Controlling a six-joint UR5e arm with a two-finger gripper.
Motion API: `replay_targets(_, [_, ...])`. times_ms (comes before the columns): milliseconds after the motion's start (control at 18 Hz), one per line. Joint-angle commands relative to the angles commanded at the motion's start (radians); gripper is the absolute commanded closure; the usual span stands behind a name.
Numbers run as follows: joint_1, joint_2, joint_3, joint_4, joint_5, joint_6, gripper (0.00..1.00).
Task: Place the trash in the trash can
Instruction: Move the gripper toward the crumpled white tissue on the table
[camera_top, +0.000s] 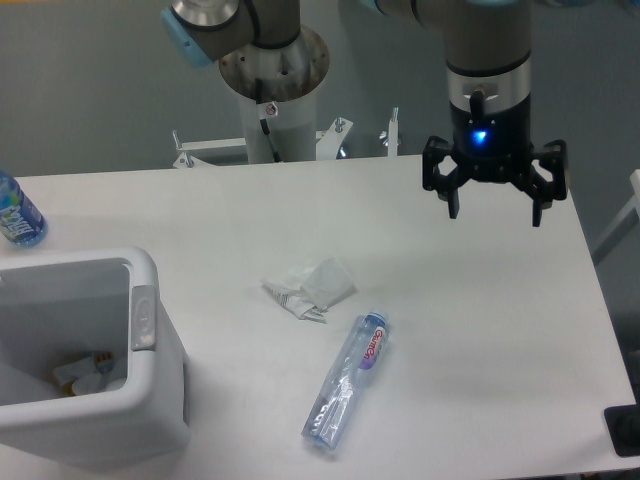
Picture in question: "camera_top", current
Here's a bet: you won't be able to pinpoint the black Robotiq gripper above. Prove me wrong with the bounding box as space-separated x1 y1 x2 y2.
422 97 568 227

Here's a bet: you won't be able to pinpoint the white paper wrapper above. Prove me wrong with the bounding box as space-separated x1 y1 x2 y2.
261 257 356 324

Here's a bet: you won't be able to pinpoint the clear plastic water bottle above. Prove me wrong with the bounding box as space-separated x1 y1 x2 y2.
301 309 389 452

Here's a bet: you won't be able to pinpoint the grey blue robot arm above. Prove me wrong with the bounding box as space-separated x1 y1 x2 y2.
161 1 568 224

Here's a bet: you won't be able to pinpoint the trash pieces inside can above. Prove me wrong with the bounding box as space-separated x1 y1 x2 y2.
53 351 128 397

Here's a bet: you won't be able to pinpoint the white plastic trash can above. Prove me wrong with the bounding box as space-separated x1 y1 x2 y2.
1 247 190 467

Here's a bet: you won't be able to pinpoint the black clamp at table edge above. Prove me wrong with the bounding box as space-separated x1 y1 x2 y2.
604 404 639 457

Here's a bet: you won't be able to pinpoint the blue labelled water bottle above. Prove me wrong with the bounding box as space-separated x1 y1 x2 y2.
1 171 48 248

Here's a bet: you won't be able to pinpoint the white frame at right edge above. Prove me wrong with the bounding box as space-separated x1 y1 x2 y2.
591 169 639 266

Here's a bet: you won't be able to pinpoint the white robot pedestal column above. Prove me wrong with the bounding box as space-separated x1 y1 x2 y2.
218 25 331 165

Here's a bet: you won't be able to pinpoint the black cable on pedestal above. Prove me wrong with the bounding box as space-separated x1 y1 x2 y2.
253 77 283 164

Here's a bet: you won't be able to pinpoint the white pedestal base frame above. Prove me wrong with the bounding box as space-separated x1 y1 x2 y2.
172 106 401 169

